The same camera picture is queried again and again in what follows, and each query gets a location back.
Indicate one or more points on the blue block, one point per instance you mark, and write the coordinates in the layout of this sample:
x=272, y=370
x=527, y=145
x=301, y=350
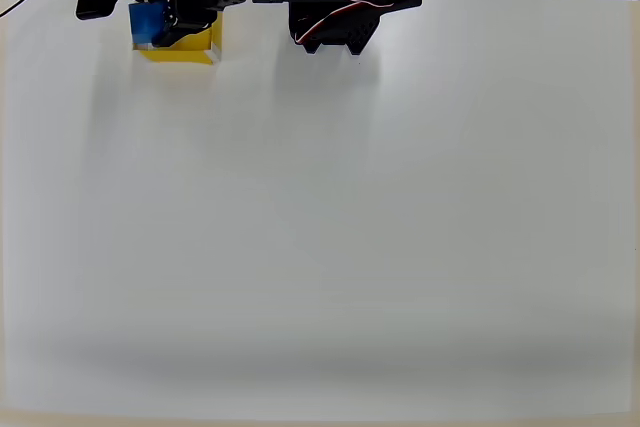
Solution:
x=145, y=19

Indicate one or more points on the yellow cardboard box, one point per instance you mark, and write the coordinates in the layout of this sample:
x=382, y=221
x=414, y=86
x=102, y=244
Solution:
x=177, y=54

